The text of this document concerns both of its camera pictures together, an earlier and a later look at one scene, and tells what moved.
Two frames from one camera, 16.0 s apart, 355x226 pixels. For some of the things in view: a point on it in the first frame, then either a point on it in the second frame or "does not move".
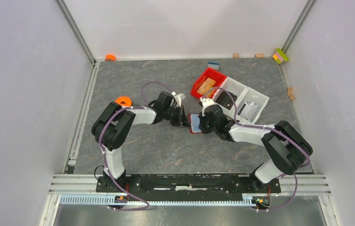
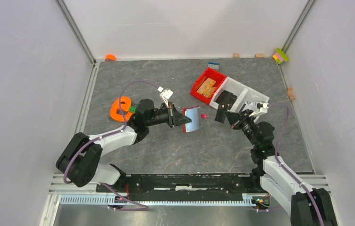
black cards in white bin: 225,100 does not move
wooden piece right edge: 290,92 does not move
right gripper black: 203,117 -> 233,117
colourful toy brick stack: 280,56 does not move
